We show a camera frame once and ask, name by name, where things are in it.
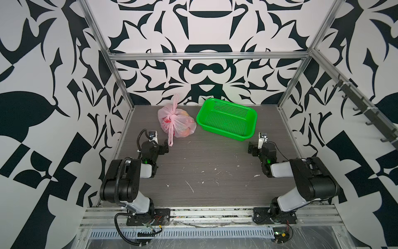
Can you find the pink plastic bag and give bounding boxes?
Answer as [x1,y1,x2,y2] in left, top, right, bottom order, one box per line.
[158,94,197,146]

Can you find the green plastic basket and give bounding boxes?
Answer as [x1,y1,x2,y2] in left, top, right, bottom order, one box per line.
[197,98,258,141]

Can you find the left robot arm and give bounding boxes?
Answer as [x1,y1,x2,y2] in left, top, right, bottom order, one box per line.
[99,141,169,217]

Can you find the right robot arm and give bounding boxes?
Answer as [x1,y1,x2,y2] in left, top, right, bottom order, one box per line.
[248,142,340,224]

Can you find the orange fruit in bag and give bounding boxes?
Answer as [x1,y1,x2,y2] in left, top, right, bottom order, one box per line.
[180,128,193,138]

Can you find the small circuit board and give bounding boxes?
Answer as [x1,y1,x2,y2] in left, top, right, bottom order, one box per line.
[272,226,294,244]

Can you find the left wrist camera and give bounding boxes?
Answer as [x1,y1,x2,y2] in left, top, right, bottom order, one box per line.
[148,131,158,144]

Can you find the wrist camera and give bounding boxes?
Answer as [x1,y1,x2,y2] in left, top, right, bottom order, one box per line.
[258,132,268,149]
[148,131,158,144]

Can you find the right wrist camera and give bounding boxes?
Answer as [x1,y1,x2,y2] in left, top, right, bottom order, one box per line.
[258,132,268,149]

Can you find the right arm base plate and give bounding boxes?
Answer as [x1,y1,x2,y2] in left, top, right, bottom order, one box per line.
[252,207,297,225]

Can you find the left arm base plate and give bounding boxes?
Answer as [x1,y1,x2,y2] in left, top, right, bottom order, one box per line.
[126,209,171,226]

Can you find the white slotted cable duct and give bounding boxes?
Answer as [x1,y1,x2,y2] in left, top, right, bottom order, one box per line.
[88,227,276,240]

